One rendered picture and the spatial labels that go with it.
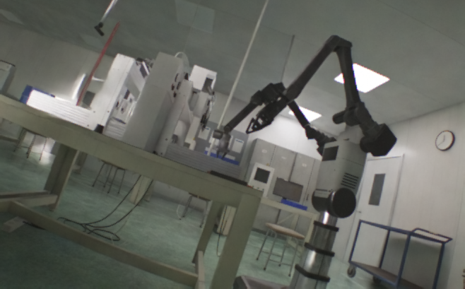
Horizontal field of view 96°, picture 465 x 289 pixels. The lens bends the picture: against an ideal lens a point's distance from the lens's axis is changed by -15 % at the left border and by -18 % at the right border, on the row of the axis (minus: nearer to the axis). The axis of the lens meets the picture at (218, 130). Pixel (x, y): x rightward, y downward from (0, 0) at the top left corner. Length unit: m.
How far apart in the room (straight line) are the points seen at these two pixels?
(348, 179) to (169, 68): 1.04
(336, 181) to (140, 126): 0.99
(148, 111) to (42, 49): 6.81
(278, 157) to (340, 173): 4.29
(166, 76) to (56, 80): 6.11
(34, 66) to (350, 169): 7.44
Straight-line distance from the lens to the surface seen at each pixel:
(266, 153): 5.52
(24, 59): 8.02
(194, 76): 1.68
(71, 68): 7.13
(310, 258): 1.40
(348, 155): 1.37
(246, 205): 0.97
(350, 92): 1.29
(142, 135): 1.14
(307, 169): 5.83
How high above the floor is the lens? 0.72
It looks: 12 degrees up
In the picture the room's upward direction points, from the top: 19 degrees clockwise
